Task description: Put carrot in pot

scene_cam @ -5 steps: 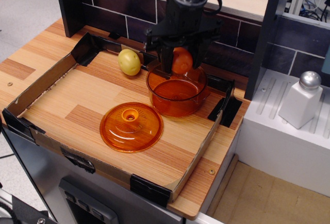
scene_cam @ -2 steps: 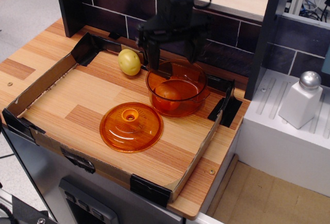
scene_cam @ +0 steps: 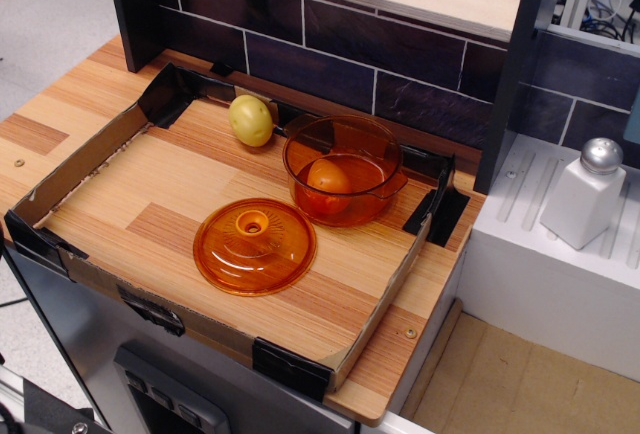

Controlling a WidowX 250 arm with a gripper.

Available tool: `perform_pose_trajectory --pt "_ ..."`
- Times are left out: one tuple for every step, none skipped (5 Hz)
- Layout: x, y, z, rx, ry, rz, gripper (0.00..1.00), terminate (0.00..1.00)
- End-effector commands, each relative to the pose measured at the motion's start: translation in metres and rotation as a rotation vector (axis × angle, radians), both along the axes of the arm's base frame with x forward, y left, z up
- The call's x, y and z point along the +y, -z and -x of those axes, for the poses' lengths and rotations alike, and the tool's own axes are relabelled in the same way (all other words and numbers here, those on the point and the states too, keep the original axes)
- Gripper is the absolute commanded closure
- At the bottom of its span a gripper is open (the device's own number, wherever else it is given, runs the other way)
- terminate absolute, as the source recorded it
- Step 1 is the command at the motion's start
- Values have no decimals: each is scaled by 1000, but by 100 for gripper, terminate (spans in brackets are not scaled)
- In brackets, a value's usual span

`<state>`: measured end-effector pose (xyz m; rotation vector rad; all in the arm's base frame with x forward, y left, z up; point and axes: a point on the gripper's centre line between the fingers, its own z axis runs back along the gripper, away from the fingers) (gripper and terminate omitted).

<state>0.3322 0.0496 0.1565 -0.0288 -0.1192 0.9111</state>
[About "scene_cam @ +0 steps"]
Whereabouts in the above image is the grey oven control panel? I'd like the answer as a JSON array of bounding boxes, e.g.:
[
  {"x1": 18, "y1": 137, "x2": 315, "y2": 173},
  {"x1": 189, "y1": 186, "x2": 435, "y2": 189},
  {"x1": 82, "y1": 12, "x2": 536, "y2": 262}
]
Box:
[{"x1": 114, "y1": 347, "x2": 231, "y2": 434}]

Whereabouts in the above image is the white salt shaker silver cap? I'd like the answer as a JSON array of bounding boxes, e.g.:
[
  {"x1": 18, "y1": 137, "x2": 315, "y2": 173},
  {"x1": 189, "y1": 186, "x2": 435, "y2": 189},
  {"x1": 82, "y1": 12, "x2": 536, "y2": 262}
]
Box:
[{"x1": 540, "y1": 137, "x2": 626, "y2": 250}]

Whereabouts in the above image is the orange transparent plastic pot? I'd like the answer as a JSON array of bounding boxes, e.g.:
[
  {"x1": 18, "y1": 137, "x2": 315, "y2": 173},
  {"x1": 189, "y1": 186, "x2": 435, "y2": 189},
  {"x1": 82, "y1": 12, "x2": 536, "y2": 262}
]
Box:
[{"x1": 283, "y1": 114, "x2": 407, "y2": 227}]

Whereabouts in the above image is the yellow toy potato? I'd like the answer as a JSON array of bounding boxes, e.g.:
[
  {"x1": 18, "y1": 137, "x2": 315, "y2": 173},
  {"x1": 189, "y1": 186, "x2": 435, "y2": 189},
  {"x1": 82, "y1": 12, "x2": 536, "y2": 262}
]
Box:
[{"x1": 228, "y1": 94, "x2": 273, "y2": 147}]

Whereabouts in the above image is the white toy sink drainboard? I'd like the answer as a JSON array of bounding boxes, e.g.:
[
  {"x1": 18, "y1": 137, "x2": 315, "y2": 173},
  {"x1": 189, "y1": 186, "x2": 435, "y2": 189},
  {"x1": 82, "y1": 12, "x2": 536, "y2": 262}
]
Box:
[{"x1": 457, "y1": 135, "x2": 639, "y2": 379}]

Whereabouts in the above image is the orange transparent pot lid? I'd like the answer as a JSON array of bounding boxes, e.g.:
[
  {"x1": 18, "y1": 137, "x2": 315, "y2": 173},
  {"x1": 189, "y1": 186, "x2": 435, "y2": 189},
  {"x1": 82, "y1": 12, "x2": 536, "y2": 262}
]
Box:
[{"x1": 193, "y1": 198, "x2": 317, "y2": 296}]

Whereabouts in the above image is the orange toy carrot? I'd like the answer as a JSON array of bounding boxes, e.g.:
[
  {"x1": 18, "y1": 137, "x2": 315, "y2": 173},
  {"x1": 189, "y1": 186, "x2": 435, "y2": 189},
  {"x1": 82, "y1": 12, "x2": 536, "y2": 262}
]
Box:
[{"x1": 305, "y1": 159, "x2": 352, "y2": 215}]

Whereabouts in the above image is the cardboard fence with black tape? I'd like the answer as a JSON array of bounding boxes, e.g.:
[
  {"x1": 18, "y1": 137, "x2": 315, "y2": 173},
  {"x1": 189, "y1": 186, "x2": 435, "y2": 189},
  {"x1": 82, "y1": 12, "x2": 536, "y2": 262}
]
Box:
[{"x1": 5, "y1": 64, "x2": 469, "y2": 399}]

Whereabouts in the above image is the dark grey shelf post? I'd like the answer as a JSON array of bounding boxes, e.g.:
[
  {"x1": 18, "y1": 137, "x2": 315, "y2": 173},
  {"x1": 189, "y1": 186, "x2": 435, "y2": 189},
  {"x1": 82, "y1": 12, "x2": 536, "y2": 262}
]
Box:
[{"x1": 474, "y1": 0, "x2": 556, "y2": 194}]

